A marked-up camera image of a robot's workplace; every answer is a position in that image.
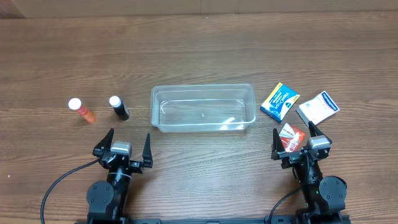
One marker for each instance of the clear plastic container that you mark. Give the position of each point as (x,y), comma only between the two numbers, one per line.
(202,108)

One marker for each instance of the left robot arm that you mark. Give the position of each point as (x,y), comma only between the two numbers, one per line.
(107,198)

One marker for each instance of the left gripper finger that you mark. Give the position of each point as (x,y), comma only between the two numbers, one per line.
(106,142)
(147,153)

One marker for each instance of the white Hansaplast box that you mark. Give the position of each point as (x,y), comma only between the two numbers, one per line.
(317,109)

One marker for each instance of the red white small box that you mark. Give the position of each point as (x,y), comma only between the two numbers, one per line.
(291,137)

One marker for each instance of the blue yellow VapoDrops box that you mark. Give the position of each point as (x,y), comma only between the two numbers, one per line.
(279,102)

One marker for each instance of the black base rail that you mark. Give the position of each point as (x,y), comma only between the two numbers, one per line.
(211,221)

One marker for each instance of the orange tube white cap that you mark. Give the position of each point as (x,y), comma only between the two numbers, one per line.
(77,105)

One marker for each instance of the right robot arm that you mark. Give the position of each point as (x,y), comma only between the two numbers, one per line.
(324,196)

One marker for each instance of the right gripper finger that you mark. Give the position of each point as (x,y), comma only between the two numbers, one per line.
(277,146)
(314,131)

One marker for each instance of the black bottle white cap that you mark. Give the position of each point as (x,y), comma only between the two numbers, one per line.
(119,107)

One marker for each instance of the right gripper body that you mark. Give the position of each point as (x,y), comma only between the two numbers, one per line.
(298,155)

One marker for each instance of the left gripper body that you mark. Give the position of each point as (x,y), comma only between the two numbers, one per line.
(119,160)

